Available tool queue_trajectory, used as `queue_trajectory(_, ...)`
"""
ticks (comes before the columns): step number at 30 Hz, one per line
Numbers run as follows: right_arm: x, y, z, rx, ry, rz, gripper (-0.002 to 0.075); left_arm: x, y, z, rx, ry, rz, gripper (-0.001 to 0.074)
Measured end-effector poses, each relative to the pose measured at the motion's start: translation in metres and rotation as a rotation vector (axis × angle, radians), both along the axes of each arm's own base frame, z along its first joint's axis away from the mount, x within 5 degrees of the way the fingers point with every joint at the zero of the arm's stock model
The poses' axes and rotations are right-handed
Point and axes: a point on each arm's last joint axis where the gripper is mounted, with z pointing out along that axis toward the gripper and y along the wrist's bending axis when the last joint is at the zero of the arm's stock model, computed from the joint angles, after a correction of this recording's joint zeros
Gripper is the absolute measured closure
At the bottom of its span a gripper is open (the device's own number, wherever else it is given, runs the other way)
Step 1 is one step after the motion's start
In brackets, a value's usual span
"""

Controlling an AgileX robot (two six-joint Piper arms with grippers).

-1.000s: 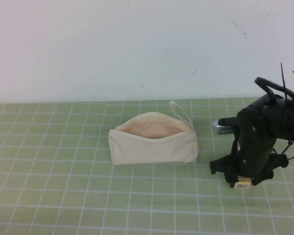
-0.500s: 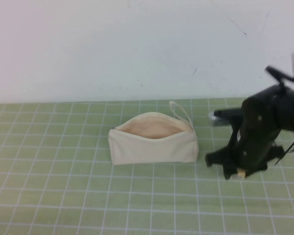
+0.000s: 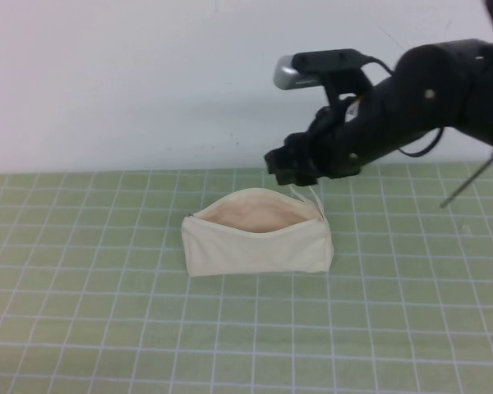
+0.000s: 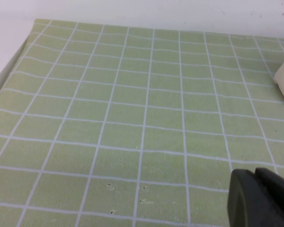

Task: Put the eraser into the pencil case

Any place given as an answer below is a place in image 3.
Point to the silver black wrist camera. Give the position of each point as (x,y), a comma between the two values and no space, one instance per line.
(312,70)

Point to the green grid table mat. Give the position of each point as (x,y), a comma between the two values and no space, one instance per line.
(246,328)

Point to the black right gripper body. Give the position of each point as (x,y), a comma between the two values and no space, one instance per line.
(333,143)

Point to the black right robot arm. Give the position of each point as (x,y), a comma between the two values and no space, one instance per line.
(431,90)

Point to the cream fabric pencil case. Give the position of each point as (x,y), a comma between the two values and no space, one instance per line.
(256,246)

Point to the thin grey rod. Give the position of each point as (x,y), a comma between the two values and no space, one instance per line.
(470,180)

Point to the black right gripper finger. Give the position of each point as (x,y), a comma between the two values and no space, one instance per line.
(289,168)
(299,141)

